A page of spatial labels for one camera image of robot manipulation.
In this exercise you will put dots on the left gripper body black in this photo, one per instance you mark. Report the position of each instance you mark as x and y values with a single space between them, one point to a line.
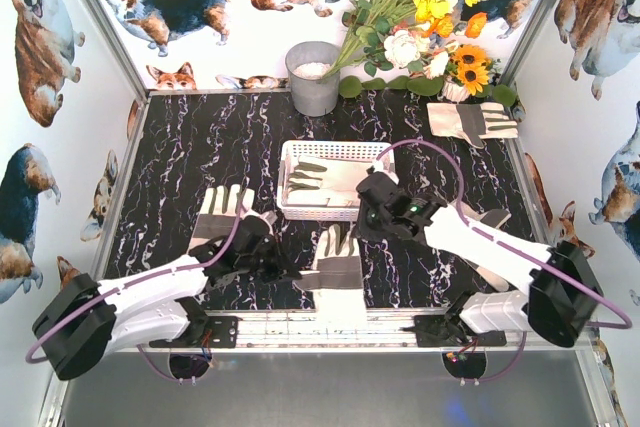
273 263

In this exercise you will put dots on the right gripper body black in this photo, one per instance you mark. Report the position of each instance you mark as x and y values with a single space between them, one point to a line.
370 214

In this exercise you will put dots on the white plastic storage basket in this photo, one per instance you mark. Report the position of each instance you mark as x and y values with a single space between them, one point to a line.
379 154

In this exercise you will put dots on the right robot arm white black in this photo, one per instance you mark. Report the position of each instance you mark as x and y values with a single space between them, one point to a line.
553 289

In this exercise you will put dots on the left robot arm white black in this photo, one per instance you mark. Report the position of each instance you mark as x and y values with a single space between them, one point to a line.
89 320

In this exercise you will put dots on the grey metal bucket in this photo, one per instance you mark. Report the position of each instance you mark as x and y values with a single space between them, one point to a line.
312 80

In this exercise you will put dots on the artificial flower bouquet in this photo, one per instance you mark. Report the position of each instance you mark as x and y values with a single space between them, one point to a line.
431 40

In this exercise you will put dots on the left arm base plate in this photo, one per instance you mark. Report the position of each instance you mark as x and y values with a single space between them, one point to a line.
213 332

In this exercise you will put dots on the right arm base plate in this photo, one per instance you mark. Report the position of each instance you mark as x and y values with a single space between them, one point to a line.
439 331

